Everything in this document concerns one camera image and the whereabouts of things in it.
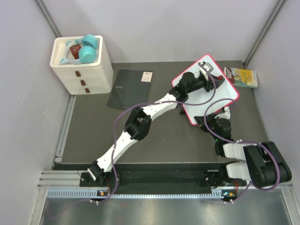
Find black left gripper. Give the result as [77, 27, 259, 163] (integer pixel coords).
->
[186, 75, 221, 95]

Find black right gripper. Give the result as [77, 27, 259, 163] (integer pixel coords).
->
[195, 113, 220, 142]

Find pink framed whiteboard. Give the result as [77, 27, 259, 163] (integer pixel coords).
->
[172, 54, 239, 126]

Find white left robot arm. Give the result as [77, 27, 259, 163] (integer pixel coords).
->
[88, 72, 225, 186]

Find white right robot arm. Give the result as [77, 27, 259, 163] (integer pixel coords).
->
[194, 113, 292, 188]

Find yellow green book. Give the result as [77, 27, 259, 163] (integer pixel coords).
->
[224, 67, 258, 89]

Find black notebook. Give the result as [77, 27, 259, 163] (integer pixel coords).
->
[106, 69, 153, 109]

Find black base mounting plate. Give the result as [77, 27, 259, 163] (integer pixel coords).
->
[79, 163, 247, 194]

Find white drawer unit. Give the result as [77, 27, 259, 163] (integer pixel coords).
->
[50, 35, 113, 95]

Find teal cat ear headphones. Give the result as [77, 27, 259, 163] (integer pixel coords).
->
[60, 34, 98, 65]

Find brown cube toy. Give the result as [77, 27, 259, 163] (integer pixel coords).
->
[69, 44, 82, 59]

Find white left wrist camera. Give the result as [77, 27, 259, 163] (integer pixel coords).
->
[198, 61, 214, 80]

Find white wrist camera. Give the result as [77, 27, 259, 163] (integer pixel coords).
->
[215, 106, 231, 120]
[198, 61, 214, 80]

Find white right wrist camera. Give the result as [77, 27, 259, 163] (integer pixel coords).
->
[215, 106, 231, 120]

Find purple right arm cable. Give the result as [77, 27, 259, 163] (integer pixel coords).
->
[204, 98, 282, 203]

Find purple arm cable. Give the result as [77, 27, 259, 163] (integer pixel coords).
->
[204, 98, 282, 203]
[90, 62, 217, 203]

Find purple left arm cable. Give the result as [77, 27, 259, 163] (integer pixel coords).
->
[90, 62, 217, 203]

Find grey slotted cable duct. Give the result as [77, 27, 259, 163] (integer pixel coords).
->
[47, 189, 235, 199]

